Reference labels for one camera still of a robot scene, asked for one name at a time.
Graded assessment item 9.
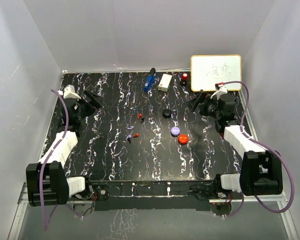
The red button device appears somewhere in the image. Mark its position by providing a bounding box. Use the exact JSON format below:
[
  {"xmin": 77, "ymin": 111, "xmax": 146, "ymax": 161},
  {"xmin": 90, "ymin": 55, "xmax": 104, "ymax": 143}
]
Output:
[{"xmin": 180, "ymin": 72, "xmax": 188, "ymax": 86}]

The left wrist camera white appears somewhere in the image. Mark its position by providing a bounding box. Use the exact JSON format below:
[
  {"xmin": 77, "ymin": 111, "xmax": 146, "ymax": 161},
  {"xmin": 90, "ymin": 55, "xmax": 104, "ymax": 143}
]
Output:
[{"xmin": 57, "ymin": 84, "xmax": 81, "ymax": 100}]

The black earbud charging case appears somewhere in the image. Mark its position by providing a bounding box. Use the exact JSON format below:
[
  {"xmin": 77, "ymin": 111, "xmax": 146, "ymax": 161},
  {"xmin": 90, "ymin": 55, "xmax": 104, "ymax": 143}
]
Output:
[{"xmin": 162, "ymin": 109, "xmax": 172, "ymax": 119}]

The blue stapler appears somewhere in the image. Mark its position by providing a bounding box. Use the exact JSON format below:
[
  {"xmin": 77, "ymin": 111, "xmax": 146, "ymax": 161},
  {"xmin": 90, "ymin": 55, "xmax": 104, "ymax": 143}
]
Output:
[{"xmin": 143, "ymin": 67, "xmax": 156, "ymax": 92}]

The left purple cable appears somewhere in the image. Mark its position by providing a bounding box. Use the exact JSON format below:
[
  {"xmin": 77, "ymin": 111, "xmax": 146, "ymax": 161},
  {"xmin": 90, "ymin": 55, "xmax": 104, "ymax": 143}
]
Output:
[{"xmin": 38, "ymin": 89, "xmax": 85, "ymax": 231}]

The purple cable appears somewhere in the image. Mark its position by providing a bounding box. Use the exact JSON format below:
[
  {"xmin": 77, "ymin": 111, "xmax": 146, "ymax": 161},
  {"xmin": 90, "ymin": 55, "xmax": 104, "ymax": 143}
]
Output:
[
  {"xmin": 221, "ymin": 80, "xmax": 295, "ymax": 217},
  {"xmin": 38, "ymin": 89, "xmax": 85, "ymax": 231}
]

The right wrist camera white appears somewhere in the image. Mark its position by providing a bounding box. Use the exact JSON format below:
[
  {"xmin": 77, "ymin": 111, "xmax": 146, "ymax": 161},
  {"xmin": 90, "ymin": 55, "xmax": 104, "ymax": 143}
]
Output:
[{"xmin": 210, "ymin": 82, "xmax": 228, "ymax": 100}]

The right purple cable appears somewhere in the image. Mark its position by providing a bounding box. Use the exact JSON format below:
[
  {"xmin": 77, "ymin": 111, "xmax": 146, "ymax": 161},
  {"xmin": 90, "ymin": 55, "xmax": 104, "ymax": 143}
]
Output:
[{"xmin": 221, "ymin": 80, "xmax": 295, "ymax": 217}]

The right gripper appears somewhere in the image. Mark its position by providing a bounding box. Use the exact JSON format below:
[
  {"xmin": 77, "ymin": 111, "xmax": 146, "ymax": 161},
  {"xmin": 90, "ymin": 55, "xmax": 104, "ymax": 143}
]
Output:
[{"xmin": 185, "ymin": 91, "xmax": 222, "ymax": 120}]

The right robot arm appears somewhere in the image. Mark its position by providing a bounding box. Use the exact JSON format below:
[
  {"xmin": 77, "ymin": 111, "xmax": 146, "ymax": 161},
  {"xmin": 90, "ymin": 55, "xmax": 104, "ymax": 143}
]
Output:
[{"xmin": 187, "ymin": 91, "xmax": 283, "ymax": 199}]

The white and green box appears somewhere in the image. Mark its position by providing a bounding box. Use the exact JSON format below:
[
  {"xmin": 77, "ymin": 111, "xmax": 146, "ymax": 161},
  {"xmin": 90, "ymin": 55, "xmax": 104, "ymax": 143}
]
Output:
[{"xmin": 158, "ymin": 73, "xmax": 172, "ymax": 92}]

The aluminium frame rail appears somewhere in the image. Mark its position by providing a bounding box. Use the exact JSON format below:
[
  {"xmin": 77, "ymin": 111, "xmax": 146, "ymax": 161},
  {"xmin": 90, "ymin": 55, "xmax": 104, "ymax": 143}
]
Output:
[{"xmin": 7, "ymin": 182, "xmax": 300, "ymax": 240}]

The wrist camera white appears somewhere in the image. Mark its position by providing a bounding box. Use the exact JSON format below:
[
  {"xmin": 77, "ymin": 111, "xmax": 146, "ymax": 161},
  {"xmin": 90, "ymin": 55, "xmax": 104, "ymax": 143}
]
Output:
[
  {"xmin": 57, "ymin": 84, "xmax": 81, "ymax": 100},
  {"xmin": 210, "ymin": 82, "xmax": 228, "ymax": 100}
]

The white whiteboard with wooden frame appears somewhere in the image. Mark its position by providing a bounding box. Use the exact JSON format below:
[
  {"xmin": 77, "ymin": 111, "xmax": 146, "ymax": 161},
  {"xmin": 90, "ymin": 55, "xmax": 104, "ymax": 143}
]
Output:
[{"xmin": 190, "ymin": 54, "xmax": 242, "ymax": 92}]

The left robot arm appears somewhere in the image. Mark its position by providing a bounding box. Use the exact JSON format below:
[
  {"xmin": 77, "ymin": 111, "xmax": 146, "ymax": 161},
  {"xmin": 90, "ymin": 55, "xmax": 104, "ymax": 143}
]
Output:
[{"xmin": 25, "ymin": 85, "xmax": 103, "ymax": 207}]

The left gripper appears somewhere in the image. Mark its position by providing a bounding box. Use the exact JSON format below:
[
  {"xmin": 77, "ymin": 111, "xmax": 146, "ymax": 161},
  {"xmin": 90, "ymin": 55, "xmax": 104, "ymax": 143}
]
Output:
[{"xmin": 75, "ymin": 90, "xmax": 104, "ymax": 123}]

